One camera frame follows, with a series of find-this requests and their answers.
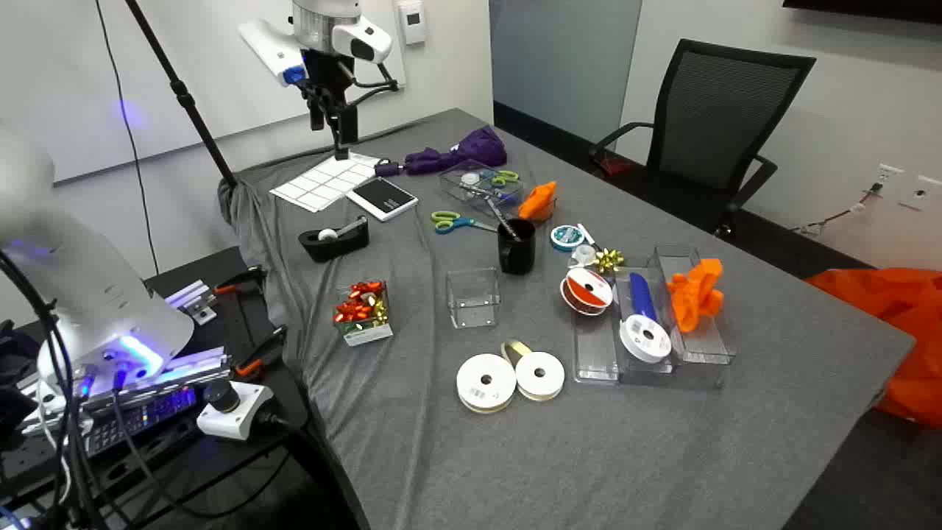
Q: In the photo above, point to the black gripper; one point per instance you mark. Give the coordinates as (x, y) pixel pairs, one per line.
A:
(325, 73)

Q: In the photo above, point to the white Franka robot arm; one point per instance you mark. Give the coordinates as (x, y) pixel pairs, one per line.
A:
(84, 282)

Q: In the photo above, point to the white grid paper sheet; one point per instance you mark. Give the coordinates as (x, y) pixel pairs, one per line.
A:
(325, 184)

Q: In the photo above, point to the purple cloth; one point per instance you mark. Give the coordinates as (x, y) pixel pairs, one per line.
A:
(456, 155)

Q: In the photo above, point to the black tripod pole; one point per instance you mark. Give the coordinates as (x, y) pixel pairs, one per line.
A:
(181, 92)

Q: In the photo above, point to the blue and green scissors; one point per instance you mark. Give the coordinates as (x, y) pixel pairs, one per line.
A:
(453, 223)

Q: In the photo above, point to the clear box with green ribbon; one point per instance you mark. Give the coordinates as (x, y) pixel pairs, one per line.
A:
(483, 184)

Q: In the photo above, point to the pen in cup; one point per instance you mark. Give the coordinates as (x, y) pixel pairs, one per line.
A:
(499, 217)

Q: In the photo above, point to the orange ribbon piece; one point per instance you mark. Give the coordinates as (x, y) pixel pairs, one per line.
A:
(539, 202)

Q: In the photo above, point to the black cup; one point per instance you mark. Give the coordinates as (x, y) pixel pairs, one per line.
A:
(517, 248)

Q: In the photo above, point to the silver metal clamp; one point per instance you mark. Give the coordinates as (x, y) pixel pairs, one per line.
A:
(193, 298)

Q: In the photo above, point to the clear square plastic box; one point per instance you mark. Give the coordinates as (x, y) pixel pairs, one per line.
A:
(471, 298)

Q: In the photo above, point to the blue ribbon roll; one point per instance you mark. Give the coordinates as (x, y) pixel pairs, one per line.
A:
(565, 236)

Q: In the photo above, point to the large white ribbon spool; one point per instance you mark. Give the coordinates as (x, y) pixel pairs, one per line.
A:
(483, 383)

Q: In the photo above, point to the white emergency stop button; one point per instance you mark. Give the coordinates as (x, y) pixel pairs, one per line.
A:
(234, 411)

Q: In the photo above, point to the gold gift bow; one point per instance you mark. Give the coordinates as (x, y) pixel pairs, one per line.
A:
(608, 260)

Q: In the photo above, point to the robot control box purple light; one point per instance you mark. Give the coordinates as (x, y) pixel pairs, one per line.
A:
(149, 394)

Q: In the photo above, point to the small white ribbon spool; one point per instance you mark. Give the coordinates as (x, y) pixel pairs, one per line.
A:
(539, 379)

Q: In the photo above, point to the small clear plastic tray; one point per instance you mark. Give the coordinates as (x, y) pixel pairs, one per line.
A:
(595, 358)

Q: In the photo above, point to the blue ribbon white spool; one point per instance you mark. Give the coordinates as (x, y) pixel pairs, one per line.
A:
(642, 329)

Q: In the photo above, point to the black office chair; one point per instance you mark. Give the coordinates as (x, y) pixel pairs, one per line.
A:
(723, 123)

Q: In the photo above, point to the gray tablecloth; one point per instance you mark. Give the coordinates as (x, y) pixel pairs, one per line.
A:
(549, 461)

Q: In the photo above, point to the orange cloth bag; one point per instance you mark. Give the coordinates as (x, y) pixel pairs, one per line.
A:
(908, 329)

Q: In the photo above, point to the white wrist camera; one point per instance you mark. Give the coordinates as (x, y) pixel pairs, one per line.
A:
(277, 53)

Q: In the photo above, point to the black calculator with white frame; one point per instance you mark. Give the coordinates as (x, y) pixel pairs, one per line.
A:
(384, 199)

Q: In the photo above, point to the white wall thermostat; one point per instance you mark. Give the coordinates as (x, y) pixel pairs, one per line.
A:
(414, 18)

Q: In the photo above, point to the white wall outlet plate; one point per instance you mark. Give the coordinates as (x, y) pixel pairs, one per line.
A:
(889, 177)
(926, 192)

